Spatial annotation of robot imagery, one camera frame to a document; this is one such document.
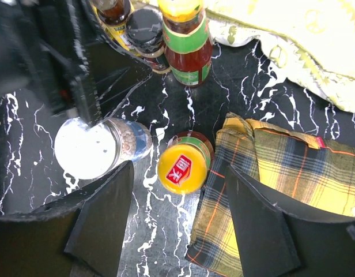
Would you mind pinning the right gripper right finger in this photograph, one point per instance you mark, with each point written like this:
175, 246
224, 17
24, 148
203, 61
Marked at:
279, 236

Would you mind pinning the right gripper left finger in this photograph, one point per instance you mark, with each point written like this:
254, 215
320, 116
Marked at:
80, 234

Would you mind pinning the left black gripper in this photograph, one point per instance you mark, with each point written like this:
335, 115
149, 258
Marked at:
59, 51

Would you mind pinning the small dark spice jar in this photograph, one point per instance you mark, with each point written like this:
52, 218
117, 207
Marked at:
144, 29

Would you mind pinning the sago jar silver lid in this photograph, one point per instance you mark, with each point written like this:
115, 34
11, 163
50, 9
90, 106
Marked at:
89, 153

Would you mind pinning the short green label sauce bottle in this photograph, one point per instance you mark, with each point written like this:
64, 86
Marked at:
183, 167

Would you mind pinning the tall green label sauce bottle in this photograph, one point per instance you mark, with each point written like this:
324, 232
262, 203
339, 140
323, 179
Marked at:
188, 45

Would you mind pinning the yellow plaid cloth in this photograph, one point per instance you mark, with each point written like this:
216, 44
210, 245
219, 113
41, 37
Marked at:
310, 169

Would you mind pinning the cream printed cloth bag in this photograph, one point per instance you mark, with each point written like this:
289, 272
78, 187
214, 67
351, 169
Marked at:
312, 43

